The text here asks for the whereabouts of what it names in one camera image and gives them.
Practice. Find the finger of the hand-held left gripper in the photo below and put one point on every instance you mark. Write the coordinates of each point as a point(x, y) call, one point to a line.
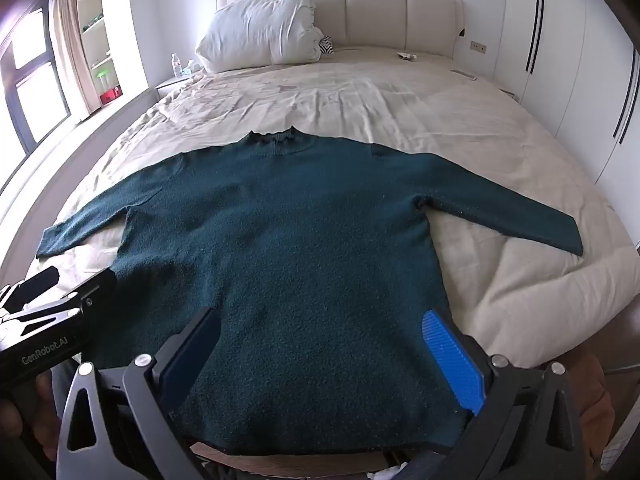
point(40, 282)
point(97, 287)

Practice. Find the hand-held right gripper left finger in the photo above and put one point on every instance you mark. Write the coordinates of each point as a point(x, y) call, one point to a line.
point(192, 355)

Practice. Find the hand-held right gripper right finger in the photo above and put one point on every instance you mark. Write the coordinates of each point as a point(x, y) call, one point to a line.
point(452, 365)

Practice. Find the dark teal blanket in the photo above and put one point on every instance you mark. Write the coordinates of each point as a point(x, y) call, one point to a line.
point(300, 260)

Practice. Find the person's left hand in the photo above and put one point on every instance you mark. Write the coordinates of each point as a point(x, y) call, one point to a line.
point(42, 410)

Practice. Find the red box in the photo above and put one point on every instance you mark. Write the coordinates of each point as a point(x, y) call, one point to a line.
point(111, 96)

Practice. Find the green plastic item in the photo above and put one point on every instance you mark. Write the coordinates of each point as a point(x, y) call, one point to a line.
point(103, 77)

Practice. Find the white nightstand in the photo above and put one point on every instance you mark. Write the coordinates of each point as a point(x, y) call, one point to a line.
point(172, 85)

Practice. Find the clear water bottle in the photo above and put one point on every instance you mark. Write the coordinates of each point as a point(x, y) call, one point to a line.
point(175, 65)

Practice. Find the tissue pack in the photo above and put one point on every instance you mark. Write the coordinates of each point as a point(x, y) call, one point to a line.
point(191, 67)

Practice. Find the beige curtain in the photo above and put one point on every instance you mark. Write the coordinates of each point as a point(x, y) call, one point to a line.
point(70, 45)

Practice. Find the bed with beige sheet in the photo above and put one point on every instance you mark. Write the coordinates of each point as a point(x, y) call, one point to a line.
point(450, 125)

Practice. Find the white open shelf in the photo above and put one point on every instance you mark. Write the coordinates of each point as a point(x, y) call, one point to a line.
point(97, 30)

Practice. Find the white remote control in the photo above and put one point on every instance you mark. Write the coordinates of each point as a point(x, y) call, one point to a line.
point(464, 74)

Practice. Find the white pillow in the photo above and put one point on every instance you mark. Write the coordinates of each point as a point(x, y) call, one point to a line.
point(260, 27)

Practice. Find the small white item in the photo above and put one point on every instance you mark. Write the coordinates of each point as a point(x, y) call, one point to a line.
point(407, 56)

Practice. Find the zebra striped soft item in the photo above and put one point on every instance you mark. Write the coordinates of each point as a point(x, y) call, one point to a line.
point(327, 46)

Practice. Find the beige padded headboard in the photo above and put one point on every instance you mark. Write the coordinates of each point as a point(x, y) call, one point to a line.
point(375, 15)

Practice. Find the window with dark frame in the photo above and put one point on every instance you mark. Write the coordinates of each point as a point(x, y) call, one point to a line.
point(30, 80)

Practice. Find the wall socket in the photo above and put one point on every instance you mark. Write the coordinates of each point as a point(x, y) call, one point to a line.
point(478, 47)

